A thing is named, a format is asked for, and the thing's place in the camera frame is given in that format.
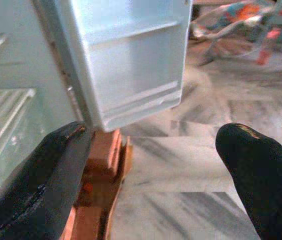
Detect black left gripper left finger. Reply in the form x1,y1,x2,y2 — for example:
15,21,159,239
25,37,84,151
0,121,93,240

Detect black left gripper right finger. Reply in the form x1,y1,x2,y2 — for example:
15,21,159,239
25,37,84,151
215,122,282,240

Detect orange wooden fridge stand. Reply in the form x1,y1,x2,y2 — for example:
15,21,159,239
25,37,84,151
58,129,134,240

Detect white fridge door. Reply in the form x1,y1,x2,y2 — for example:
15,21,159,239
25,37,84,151
32,0,194,133

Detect colourful folding chair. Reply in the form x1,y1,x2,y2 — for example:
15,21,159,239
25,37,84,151
189,0,282,66

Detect wire fridge shelf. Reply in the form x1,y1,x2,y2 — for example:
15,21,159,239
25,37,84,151
0,87,36,176

